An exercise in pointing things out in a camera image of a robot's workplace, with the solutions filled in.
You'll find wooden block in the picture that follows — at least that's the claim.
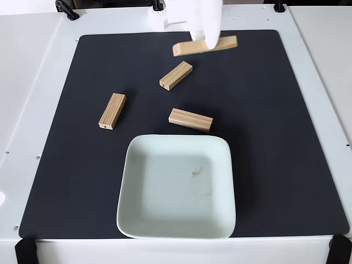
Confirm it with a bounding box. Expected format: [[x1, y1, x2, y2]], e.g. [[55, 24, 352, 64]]
[[158, 60, 193, 91], [172, 35, 238, 58], [168, 108, 214, 133], [98, 92, 127, 130]]

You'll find pale green square plate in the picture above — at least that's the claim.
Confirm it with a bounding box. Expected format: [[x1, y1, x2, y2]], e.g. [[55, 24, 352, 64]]
[[115, 134, 237, 240]]

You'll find black rubber mat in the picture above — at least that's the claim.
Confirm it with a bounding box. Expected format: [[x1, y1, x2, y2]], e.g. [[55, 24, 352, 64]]
[[18, 29, 350, 239]]

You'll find black corner bracket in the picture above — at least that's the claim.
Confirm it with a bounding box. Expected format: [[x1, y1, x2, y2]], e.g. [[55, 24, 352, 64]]
[[327, 234, 352, 264], [14, 236, 38, 264]]

